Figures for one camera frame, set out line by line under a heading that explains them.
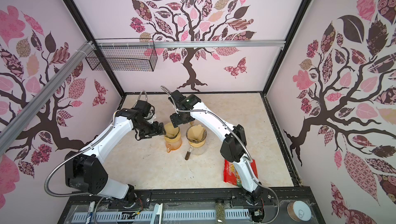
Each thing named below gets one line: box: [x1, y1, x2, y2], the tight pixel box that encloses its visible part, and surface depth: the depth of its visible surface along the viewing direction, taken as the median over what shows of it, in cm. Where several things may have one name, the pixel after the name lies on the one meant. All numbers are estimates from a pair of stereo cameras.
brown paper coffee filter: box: [187, 124, 206, 141], surface depth 82 cm
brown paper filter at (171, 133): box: [163, 122, 181, 141], surface depth 86 cm
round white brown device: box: [286, 200, 312, 222], surface depth 67 cm
